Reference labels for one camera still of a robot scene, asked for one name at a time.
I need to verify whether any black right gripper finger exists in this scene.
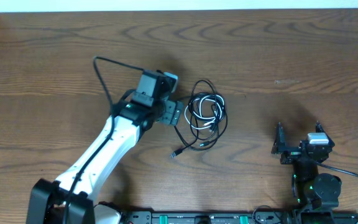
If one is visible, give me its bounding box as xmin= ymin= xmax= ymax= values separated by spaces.
xmin=272 ymin=123 xmax=287 ymax=154
xmin=315 ymin=121 xmax=326 ymax=133

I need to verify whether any white USB cable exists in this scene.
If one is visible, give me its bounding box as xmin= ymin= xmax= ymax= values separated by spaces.
xmin=184 ymin=94 xmax=225 ymax=131

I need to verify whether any black USB cable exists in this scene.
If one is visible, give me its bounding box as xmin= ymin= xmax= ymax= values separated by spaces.
xmin=170 ymin=79 xmax=229 ymax=159

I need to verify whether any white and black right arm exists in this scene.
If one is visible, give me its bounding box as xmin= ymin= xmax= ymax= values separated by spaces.
xmin=272 ymin=123 xmax=342 ymax=222

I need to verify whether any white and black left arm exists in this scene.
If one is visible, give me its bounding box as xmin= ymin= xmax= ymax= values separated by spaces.
xmin=26 ymin=70 xmax=183 ymax=223

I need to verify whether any black left camera cable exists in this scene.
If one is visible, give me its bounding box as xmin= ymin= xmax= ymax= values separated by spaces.
xmin=61 ymin=55 xmax=145 ymax=224

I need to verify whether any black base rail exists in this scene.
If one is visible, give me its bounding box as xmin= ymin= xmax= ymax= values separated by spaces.
xmin=119 ymin=210 xmax=358 ymax=224

